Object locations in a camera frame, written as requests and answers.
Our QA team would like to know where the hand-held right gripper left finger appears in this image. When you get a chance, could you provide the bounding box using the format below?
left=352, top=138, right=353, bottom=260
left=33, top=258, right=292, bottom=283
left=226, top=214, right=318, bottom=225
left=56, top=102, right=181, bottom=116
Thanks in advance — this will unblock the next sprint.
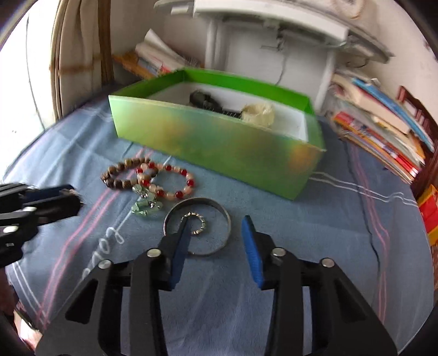
left=36, top=216, right=190, bottom=356

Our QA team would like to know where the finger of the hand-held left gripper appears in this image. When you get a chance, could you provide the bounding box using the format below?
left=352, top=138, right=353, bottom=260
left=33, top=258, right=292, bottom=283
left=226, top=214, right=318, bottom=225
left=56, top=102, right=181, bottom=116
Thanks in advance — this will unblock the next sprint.
left=0, top=184, right=75, bottom=206
left=0, top=194, right=84, bottom=268

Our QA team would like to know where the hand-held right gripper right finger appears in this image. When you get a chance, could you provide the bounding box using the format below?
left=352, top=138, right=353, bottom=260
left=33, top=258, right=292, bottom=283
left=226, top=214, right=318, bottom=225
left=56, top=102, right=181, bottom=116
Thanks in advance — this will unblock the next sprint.
left=241, top=216, right=397, bottom=356

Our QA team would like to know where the small silver chain bracelet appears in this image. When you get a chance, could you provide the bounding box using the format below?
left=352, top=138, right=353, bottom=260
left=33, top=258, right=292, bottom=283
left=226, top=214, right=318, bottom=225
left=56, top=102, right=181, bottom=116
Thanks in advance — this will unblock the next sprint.
left=183, top=212, right=207, bottom=236

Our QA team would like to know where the silver bangle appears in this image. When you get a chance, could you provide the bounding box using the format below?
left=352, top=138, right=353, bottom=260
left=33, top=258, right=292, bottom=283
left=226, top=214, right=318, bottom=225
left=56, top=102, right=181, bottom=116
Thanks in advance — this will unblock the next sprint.
left=163, top=197, right=232, bottom=257

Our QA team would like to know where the green cardboard box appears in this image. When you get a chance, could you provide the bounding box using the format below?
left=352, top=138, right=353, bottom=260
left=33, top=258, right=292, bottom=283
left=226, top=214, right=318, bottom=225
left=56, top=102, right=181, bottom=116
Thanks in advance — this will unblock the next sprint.
left=108, top=68, right=326, bottom=201

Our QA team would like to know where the white wristwatch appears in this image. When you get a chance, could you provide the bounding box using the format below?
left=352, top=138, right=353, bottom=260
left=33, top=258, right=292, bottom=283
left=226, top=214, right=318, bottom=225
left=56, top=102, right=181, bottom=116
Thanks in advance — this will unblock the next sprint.
left=241, top=104, right=275, bottom=129

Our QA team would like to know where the black wristwatch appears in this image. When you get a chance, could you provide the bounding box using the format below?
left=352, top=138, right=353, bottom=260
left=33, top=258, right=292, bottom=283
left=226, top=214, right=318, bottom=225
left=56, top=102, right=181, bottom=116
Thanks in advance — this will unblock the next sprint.
left=189, top=90, right=242, bottom=120

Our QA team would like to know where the blue striped blanket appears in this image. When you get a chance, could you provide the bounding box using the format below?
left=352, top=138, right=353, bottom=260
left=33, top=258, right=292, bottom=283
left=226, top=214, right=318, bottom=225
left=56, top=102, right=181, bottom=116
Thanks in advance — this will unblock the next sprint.
left=0, top=92, right=432, bottom=356

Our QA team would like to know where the frosted window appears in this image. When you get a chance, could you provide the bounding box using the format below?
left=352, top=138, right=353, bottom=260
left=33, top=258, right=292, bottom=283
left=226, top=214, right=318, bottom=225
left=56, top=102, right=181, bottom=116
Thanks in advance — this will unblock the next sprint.
left=0, top=10, right=65, bottom=179

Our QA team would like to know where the beige curtain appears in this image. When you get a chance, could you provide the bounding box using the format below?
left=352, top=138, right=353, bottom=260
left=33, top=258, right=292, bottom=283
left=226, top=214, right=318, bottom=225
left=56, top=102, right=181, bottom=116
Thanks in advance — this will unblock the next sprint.
left=50, top=0, right=115, bottom=119

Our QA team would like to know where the leaning stack of books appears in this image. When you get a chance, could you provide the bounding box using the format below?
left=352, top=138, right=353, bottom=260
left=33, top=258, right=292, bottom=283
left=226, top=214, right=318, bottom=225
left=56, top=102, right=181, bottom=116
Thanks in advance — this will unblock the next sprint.
left=113, top=29, right=202, bottom=79

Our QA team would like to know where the tall pile of books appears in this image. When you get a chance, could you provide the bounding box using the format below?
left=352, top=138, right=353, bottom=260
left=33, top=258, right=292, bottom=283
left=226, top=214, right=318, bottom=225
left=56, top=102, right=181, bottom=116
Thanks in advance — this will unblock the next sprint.
left=328, top=70, right=435, bottom=183

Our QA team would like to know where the yellow red box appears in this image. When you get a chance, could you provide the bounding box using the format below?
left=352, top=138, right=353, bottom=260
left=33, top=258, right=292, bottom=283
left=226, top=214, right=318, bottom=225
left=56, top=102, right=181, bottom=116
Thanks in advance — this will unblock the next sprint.
left=417, top=185, right=438, bottom=245

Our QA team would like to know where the dark wooden chair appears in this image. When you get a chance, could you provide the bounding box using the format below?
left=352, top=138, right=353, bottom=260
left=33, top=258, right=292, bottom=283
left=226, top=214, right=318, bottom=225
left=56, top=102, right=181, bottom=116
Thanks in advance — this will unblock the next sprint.
left=397, top=85, right=438, bottom=199

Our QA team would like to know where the white study desk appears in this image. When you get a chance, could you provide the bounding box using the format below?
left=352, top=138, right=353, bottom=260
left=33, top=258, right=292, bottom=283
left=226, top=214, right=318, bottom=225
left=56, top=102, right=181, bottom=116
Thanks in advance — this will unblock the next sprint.
left=154, top=0, right=392, bottom=113

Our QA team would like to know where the red and peach bead bracelet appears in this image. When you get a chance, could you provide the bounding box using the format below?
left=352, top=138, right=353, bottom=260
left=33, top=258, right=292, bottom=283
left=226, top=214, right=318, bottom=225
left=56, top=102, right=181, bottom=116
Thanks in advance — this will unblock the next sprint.
left=136, top=162, right=195, bottom=200

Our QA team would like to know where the green jade charm bracelet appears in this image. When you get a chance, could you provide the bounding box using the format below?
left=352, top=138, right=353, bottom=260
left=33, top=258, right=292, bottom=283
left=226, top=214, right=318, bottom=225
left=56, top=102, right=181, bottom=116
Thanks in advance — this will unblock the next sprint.
left=132, top=185, right=164, bottom=217

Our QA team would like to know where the brown wooden bead bracelet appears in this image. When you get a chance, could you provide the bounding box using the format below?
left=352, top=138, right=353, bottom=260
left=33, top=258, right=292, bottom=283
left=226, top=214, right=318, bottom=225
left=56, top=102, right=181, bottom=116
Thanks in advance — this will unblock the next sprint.
left=101, top=157, right=160, bottom=190

